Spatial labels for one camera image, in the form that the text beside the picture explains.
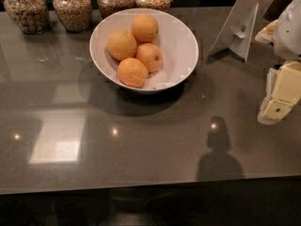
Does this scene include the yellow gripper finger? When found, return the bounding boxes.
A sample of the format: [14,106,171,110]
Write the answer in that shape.
[255,20,277,44]

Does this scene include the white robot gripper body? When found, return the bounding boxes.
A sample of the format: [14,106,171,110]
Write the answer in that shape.
[274,0,301,60]

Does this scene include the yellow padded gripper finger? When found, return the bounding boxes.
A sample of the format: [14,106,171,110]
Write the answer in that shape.
[258,60,301,125]

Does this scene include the white ceramic bowl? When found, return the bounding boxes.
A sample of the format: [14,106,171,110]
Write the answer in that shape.
[89,8,198,94]

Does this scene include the right orange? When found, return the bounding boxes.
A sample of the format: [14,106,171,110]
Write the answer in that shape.
[135,43,163,73]

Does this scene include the orange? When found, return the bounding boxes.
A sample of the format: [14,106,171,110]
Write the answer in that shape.
[135,43,163,73]
[118,57,149,88]
[131,13,159,42]
[106,30,137,60]

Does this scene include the top orange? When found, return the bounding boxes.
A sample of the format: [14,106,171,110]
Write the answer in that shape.
[131,13,159,42]

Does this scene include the front orange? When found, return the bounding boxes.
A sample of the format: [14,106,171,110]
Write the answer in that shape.
[118,57,149,88]

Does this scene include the left orange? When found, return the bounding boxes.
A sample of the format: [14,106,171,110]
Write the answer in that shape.
[106,30,137,60]

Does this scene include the white standing sign holder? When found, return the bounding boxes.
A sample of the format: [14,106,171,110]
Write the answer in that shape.
[209,0,274,61]

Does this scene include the dark drink glass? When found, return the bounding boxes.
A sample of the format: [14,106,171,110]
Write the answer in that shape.
[263,0,293,22]

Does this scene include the leftmost glass cereal jar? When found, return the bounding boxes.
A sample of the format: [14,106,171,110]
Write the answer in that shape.
[4,0,50,34]

